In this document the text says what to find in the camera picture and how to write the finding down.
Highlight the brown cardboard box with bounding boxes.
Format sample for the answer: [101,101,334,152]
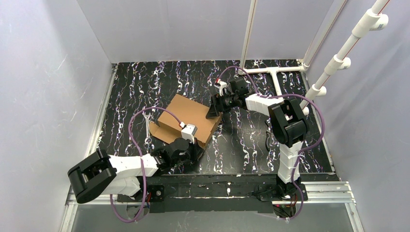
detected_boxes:
[149,94,222,149]

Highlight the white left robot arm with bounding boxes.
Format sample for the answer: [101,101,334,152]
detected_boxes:
[68,138,204,203]

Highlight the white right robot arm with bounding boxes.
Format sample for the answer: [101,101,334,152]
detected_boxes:
[206,79,309,185]

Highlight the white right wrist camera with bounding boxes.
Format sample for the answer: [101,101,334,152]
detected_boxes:
[214,79,228,96]

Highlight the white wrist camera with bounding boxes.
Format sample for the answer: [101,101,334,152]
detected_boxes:
[181,124,198,143]
[214,79,228,96]

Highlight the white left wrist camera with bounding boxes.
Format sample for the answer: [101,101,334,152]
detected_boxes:
[181,124,198,143]

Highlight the black handled pliers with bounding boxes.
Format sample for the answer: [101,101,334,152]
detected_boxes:
[265,128,279,152]

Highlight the white PVC pipe frame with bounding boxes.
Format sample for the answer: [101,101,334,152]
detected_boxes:
[238,0,348,95]

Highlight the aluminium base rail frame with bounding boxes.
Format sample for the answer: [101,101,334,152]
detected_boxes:
[64,173,355,220]

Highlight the white PVC camera pole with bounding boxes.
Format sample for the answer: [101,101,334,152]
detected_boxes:
[300,0,389,109]

